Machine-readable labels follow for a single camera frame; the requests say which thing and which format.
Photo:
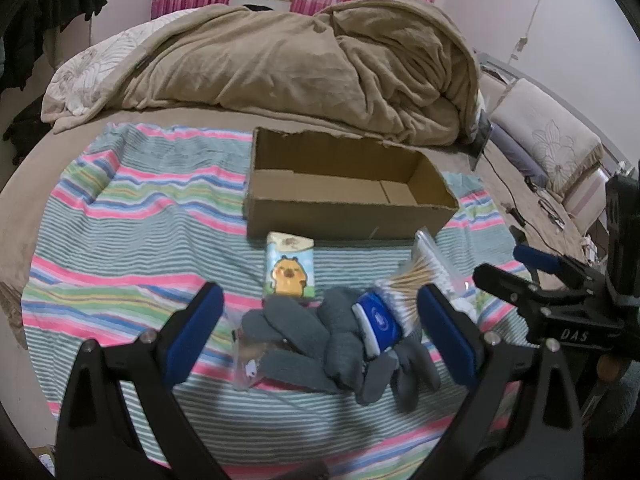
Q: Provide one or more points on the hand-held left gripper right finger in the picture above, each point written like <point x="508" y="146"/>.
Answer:
<point x="445" y="330"/>

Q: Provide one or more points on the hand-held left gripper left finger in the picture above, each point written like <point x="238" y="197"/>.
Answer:
<point x="196" y="327"/>

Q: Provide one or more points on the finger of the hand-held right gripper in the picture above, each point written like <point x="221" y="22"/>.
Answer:
<point x="505" y="285"/>
<point x="537" y="256"/>

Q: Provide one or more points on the bag of cotton swabs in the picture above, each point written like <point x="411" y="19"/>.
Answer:
<point x="415" y="272"/>

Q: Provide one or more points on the person's right forearm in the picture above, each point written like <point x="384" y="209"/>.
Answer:
<point x="627" y="400"/>

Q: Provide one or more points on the clear plastic packet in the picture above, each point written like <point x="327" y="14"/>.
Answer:
<point x="247" y="360"/>

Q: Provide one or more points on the blue and white round tin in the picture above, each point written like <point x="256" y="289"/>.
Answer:
<point x="380" y="322"/>

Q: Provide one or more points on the grey knit glove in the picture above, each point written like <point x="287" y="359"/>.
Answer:
<point x="345" y="355"/>
<point x="290" y="325"/>

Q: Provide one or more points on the grey blue pillow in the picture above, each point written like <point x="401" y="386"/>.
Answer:
<point x="520" y="157"/>

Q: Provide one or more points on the cartoon print tissue pack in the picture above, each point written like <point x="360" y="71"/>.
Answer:
<point x="290" y="272"/>

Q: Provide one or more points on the beige floral pillow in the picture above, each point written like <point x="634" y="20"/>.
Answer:
<point x="545" y="130"/>

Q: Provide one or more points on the dark tablet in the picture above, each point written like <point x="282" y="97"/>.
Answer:
<point x="482" y="135"/>

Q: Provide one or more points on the striped towel blanket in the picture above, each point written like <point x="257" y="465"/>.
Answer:
<point x="125" y="210"/>

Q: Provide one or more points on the open cardboard box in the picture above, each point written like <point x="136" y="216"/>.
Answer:
<point x="325" y="215"/>

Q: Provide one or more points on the bed with tan sheet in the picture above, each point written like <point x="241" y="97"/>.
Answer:
<point x="30" y="200"/>

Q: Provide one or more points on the white floral quilt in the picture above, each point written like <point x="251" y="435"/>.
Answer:
<point x="90" y="75"/>

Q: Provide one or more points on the beige fleece blanket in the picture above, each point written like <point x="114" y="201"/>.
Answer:
<point x="300" y="60"/>

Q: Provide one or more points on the dark hanging clothes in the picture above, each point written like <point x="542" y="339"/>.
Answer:
<point x="45" y="5"/>

